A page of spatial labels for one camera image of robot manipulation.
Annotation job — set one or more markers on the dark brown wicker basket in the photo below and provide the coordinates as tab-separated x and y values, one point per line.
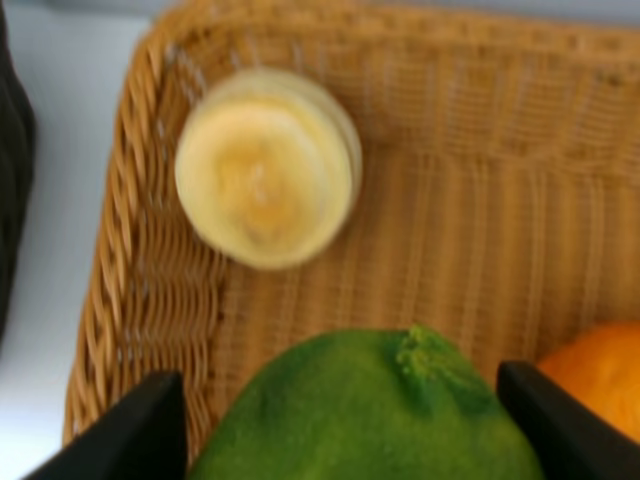
18	145

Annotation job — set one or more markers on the light brown wicker basket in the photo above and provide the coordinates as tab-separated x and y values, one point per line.
500	201

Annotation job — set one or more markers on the green lime fruit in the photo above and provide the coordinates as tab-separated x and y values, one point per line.
368	404

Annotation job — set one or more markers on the orange mandarin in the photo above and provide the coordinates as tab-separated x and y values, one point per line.
600	368

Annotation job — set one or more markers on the round bread bun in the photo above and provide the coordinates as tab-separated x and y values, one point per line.
268	168

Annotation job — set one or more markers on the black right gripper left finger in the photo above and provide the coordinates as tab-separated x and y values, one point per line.
143	436

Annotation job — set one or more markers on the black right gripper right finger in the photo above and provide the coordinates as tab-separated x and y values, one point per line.
570	441

